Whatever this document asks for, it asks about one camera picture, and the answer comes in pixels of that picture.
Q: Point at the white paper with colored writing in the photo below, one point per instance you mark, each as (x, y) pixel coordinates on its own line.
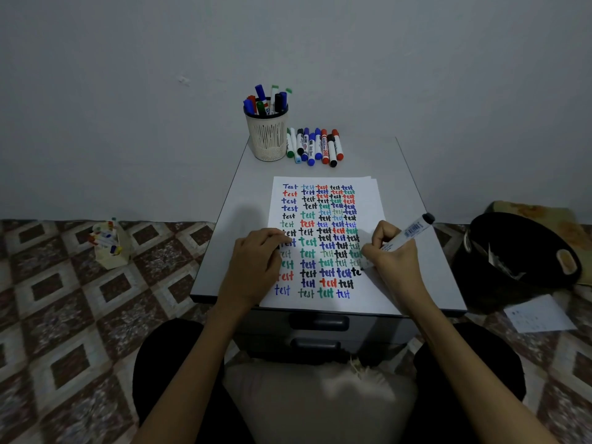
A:
(370, 198)

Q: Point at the grey drawer cabinet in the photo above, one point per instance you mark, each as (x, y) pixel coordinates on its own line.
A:
(393, 332)

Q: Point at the person's left forearm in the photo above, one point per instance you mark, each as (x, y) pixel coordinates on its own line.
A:
(199, 369)

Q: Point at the person's left leg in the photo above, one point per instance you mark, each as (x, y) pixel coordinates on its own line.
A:
(162, 365)

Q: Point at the black capped slim white marker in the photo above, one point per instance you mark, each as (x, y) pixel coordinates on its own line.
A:
(277, 101)

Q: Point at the person's leg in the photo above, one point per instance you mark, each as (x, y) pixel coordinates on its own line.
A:
(499, 360)
(162, 365)

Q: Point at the person's right hand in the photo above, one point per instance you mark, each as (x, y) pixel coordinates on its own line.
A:
(402, 268)

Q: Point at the row of colored markers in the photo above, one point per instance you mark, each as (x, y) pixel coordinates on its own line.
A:
(314, 147)

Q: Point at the beige fuzzy cloth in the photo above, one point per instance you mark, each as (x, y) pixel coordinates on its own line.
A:
(296, 397)

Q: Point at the green capped white marker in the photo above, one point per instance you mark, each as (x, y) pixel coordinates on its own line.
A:
(262, 108)

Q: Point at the person's right leg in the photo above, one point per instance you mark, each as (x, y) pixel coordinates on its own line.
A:
(499, 360)

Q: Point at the small cream box of pens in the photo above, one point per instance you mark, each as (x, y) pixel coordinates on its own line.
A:
(111, 258)

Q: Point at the black capped blue label marker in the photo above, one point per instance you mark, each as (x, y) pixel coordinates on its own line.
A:
(411, 228)

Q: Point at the person's left hand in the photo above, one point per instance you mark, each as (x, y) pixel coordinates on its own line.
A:
(252, 272)

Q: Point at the blue capped white marker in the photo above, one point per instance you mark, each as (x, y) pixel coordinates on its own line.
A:
(248, 106)

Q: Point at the black plastic bucket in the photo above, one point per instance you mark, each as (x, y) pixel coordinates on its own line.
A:
(476, 291)

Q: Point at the beige mesh cup black rim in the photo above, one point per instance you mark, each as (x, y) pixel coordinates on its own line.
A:
(267, 140)

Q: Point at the yellow floral cushion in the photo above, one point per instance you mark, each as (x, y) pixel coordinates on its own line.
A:
(536, 211)

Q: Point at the white sheet with faint marks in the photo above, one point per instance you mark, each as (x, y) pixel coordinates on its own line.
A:
(539, 314)

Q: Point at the person's right forearm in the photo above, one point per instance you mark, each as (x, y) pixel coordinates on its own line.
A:
(476, 374)

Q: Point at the red capped white marker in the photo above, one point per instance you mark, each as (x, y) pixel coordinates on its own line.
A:
(252, 99)

